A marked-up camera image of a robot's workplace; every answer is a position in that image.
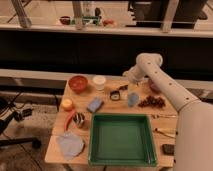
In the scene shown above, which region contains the white cup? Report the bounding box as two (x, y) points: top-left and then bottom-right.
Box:
(92, 75), (106, 91)

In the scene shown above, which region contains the black handled brush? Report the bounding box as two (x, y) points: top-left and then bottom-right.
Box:
(110, 85), (128, 101)

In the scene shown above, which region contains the grey folded cloth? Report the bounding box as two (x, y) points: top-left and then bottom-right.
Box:
(56, 132), (84, 160)

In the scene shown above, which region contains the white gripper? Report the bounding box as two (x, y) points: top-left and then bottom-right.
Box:
(122, 70), (139, 84)

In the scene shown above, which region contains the red chili pepper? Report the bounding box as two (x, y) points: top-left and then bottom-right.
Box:
(64, 109), (76, 131)

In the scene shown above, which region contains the blue sponge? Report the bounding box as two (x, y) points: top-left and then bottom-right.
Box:
(87, 97), (103, 113)

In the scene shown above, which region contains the distant green object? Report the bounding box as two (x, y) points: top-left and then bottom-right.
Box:
(83, 16), (100, 25)

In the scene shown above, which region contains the black office chair base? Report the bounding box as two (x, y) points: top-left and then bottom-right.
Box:
(0, 96), (42, 150)

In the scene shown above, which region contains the distant red bowl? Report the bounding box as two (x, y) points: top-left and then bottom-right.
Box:
(59, 16), (71, 25)

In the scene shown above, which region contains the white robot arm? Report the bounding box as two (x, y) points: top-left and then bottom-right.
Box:
(126, 53), (213, 171)

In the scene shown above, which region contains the small fork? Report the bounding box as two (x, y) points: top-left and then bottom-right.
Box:
(151, 115), (176, 119)

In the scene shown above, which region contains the yellow round fruit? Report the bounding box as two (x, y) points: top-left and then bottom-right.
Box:
(61, 99), (73, 111)

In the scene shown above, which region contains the bunch of dark grapes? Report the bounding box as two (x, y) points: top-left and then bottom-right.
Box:
(138, 96), (166, 108)

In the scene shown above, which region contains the purple bowl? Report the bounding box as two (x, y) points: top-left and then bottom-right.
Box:
(148, 79), (161, 93)

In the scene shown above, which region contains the green plastic tray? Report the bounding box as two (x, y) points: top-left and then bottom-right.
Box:
(88, 114), (157, 167)

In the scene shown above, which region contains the wooden table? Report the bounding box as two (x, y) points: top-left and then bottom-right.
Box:
(45, 79), (177, 166)

